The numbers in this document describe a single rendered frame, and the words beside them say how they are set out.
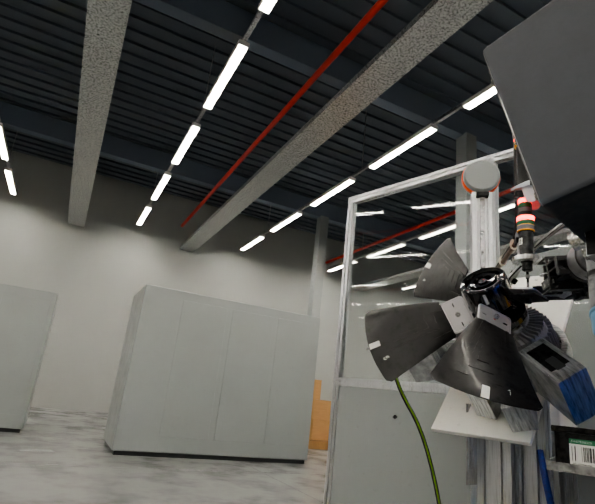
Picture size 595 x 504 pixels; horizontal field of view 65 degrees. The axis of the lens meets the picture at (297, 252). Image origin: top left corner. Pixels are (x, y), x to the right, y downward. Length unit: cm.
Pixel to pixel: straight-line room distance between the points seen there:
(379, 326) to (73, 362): 1172
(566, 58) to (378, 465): 211
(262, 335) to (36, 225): 804
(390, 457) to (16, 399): 614
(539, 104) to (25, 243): 1296
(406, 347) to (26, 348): 680
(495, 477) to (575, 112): 111
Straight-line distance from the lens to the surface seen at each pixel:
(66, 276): 1301
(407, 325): 135
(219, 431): 652
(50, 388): 1282
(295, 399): 690
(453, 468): 219
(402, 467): 232
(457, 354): 114
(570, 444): 96
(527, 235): 135
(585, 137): 44
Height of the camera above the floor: 88
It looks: 17 degrees up
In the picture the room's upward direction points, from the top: 6 degrees clockwise
